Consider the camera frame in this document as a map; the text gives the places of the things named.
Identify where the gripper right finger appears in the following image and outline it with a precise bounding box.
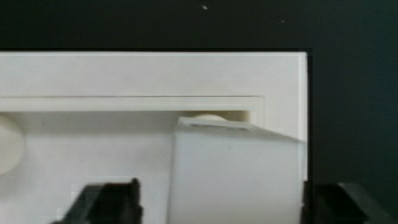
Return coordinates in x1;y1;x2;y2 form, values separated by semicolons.
301;182;394;224

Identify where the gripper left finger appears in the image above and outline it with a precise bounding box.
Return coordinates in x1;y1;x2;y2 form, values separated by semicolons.
51;178;143;224

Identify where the white table leg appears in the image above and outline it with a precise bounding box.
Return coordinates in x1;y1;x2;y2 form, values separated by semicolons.
166;118;305;224

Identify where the white square tabletop tray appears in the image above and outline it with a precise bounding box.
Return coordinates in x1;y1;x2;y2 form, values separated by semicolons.
0;52;307;224

